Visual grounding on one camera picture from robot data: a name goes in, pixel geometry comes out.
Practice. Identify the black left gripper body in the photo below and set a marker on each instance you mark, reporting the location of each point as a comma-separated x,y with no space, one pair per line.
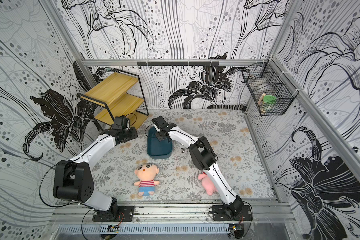
129,134

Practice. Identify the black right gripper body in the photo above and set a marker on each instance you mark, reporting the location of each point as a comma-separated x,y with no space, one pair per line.
161,135

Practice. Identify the teal plastic storage box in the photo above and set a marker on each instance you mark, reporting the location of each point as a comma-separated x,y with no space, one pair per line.
157,150

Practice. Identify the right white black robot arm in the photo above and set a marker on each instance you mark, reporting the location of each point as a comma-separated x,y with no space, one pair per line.
205,159

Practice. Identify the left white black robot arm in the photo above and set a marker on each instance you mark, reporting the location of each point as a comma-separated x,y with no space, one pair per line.
73,178

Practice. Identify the boy plush doll striped shirt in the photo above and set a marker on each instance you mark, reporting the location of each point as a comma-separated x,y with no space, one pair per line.
146,184

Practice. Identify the pink plush toy red hat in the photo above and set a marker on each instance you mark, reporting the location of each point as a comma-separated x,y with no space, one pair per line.
207,184

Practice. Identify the black white striped cloth roll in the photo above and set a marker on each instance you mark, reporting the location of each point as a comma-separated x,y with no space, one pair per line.
241,108

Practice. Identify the green round lid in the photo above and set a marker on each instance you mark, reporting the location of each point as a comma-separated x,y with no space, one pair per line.
269,99

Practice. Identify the wooden shelf black metal frame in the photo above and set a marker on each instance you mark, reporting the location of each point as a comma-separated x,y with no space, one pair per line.
120,94

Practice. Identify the black wall rail bar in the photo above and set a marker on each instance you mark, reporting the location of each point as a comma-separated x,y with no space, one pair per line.
177,63

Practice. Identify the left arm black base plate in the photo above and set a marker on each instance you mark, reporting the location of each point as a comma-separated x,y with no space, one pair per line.
115,214

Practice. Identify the white slotted cable duct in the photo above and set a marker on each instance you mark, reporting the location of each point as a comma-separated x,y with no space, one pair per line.
136,229

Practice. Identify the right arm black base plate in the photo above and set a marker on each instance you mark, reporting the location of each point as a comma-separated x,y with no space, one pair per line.
219,214

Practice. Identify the black wire basket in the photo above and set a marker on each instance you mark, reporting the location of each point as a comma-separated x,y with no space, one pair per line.
267,78

